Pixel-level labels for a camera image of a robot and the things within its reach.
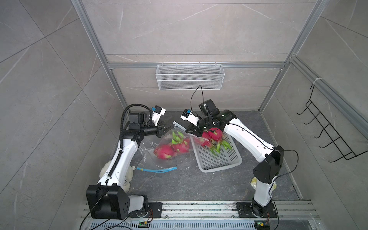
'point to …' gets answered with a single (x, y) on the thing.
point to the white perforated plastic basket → (207, 162)
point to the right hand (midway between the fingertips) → (188, 129)
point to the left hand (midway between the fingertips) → (172, 124)
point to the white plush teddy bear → (127, 182)
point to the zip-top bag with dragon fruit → (176, 141)
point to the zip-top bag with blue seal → (147, 161)
